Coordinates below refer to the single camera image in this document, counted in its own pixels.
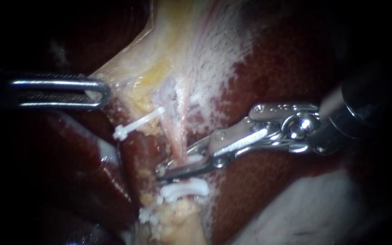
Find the right arm instrument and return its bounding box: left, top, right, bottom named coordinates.
left=207, top=103, right=343, bottom=169

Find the right arm instrument jaw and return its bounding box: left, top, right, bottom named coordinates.
left=156, top=159, right=215, bottom=183
left=154, top=135, right=211, bottom=175

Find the thin tube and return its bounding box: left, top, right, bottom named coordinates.
left=124, top=102, right=164, bottom=206
left=168, top=77, right=192, bottom=165

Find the white clip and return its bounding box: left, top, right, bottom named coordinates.
left=186, top=154, right=206, bottom=164
left=113, top=107, right=167, bottom=141
left=159, top=178, right=210, bottom=204
left=138, top=204, right=163, bottom=225

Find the gallbladder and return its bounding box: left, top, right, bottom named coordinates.
left=88, top=0, right=203, bottom=115

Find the left arm instrument jaw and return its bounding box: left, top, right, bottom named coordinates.
left=9, top=71, right=111, bottom=111

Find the pale fatty tissue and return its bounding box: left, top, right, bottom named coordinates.
left=174, top=0, right=256, bottom=137
left=141, top=194, right=207, bottom=245
left=228, top=168, right=373, bottom=245

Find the dark red liver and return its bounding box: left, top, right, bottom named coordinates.
left=0, top=0, right=392, bottom=245

